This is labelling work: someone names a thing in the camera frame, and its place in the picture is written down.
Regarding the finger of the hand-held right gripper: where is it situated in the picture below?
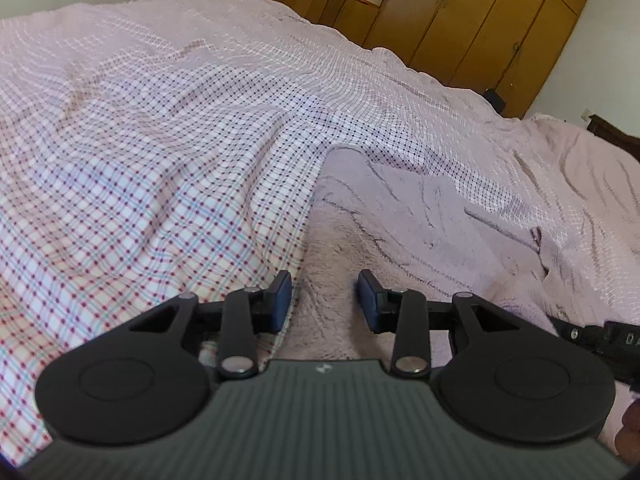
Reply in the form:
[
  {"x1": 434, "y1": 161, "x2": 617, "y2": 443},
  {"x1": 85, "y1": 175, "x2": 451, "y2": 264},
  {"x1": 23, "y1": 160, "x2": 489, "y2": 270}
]
[{"x1": 549, "y1": 316, "x2": 608, "y2": 352}]

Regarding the dark wooden furniture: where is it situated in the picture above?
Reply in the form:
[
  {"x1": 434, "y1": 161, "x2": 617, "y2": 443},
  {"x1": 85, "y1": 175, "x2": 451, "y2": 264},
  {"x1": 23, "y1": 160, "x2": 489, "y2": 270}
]
[{"x1": 587, "y1": 114, "x2": 640, "y2": 155}]

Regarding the pink fuzzy cloth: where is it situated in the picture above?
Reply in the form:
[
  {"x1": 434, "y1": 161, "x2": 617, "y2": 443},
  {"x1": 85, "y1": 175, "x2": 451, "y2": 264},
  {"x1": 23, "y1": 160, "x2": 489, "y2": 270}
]
[{"x1": 294, "y1": 144, "x2": 556, "y2": 367}]

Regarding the person's right hand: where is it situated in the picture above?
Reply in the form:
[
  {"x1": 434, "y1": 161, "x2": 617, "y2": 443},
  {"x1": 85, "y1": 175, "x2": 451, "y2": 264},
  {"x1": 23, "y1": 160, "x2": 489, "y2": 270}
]
[{"x1": 614, "y1": 400, "x2": 640, "y2": 467}]

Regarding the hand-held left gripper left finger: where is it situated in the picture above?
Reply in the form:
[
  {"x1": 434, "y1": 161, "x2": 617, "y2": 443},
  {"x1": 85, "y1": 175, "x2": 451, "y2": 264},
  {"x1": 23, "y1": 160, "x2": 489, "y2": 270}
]
[{"x1": 129, "y1": 270, "x2": 293, "y2": 380}]

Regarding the wooden wardrobe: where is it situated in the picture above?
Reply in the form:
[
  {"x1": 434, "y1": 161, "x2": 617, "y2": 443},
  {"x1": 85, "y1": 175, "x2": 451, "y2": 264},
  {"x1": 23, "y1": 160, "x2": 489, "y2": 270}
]
[{"x1": 244, "y1": 0, "x2": 597, "y2": 120}]

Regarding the plaid bed sheet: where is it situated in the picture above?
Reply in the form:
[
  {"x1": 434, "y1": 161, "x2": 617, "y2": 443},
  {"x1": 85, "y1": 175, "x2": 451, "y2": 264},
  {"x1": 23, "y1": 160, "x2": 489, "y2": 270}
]
[{"x1": 0, "y1": 0, "x2": 640, "y2": 467}]

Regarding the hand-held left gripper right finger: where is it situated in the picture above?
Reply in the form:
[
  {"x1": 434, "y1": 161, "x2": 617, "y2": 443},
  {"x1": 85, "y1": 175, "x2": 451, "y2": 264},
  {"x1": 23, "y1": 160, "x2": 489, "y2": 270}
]
[{"x1": 356, "y1": 269, "x2": 521, "y2": 379}]

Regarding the pink fuzzy blanket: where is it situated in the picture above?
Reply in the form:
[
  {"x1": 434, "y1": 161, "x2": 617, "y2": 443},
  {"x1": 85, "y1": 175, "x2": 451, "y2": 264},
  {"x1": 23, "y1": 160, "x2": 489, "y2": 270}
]
[{"x1": 520, "y1": 113, "x2": 640, "y2": 241}]

